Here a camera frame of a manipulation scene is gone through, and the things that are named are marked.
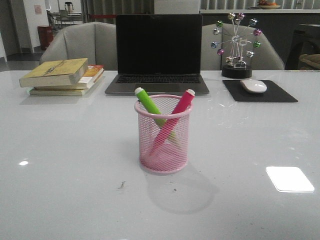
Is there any grey right armchair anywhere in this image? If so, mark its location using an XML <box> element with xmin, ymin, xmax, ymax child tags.
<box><xmin>200</xmin><ymin>23</ymin><xmax>285</xmax><ymax>71</ymax></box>

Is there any grey laptop black screen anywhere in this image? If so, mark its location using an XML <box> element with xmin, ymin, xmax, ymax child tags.
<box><xmin>105</xmin><ymin>13</ymin><xmax>209</xmax><ymax>95</ymax></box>

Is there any pink marker pen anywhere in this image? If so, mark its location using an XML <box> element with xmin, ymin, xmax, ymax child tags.
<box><xmin>149</xmin><ymin>89</ymin><xmax>195</xmax><ymax>156</ymax></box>

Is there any pink mesh pen holder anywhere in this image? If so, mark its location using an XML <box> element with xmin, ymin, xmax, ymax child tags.
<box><xmin>134</xmin><ymin>94</ymin><xmax>193</xmax><ymax>174</ymax></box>

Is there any grey left armchair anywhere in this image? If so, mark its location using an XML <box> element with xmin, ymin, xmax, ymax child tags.
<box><xmin>39</xmin><ymin>21</ymin><xmax>118</xmax><ymax>71</ymax></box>

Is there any grey armchair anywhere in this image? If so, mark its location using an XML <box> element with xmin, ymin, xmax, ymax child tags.
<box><xmin>39</xmin><ymin>21</ymin><xmax>118</xmax><ymax>71</ymax></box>
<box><xmin>200</xmin><ymin>23</ymin><xmax>285</xmax><ymax>71</ymax></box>

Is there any yellow top book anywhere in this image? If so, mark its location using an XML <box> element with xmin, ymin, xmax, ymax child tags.
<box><xmin>19</xmin><ymin>58</ymin><xmax>88</xmax><ymax>87</ymax></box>

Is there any black mouse pad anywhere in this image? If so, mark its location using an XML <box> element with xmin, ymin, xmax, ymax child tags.
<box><xmin>222</xmin><ymin>80</ymin><xmax>298</xmax><ymax>103</ymax></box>

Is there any white computer mouse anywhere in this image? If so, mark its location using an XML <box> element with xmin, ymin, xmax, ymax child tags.
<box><xmin>240</xmin><ymin>79</ymin><xmax>267</xmax><ymax>94</ymax></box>

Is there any pale bottom book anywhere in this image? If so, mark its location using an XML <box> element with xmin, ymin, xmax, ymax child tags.
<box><xmin>29</xmin><ymin>76</ymin><xmax>105</xmax><ymax>97</ymax></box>

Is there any red trash bin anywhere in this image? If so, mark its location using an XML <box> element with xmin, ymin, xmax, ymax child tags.
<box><xmin>37</xmin><ymin>25</ymin><xmax>53</xmax><ymax>50</ymax></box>

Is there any fruit bowl on counter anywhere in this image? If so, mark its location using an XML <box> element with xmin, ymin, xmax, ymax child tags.
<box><xmin>257</xmin><ymin>0</ymin><xmax>281</xmax><ymax>10</ymax></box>

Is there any orange middle book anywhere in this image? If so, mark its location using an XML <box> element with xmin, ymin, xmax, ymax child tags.
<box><xmin>34</xmin><ymin>64</ymin><xmax>104</xmax><ymax>90</ymax></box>

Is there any green marker pen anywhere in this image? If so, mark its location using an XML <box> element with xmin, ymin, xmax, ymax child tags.
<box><xmin>134</xmin><ymin>87</ymin><xmax>179</xmax><ymax>145</ymax></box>

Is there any ferris wheel desk ornament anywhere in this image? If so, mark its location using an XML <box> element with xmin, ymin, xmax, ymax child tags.
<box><xmin>210</xmin><ymin>12</ymin><xmax>262</xmax><ymax>79</ymax></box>

